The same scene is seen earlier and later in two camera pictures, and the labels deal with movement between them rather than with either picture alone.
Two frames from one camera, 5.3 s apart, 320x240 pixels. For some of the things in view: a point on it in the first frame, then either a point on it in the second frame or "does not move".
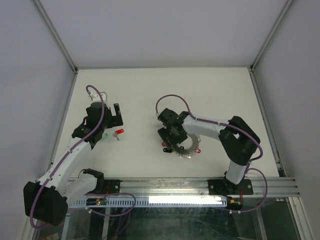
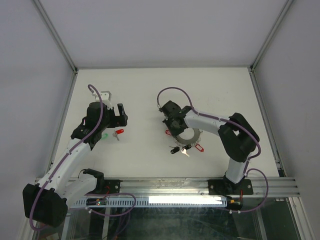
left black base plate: (111, 186) does not move
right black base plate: (225, 187) does not move
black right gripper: (163, 133) → (173, 132)
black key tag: (167, 150) → (176, 149)
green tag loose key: (106, 135) does not move
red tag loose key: (117, 132) does not move
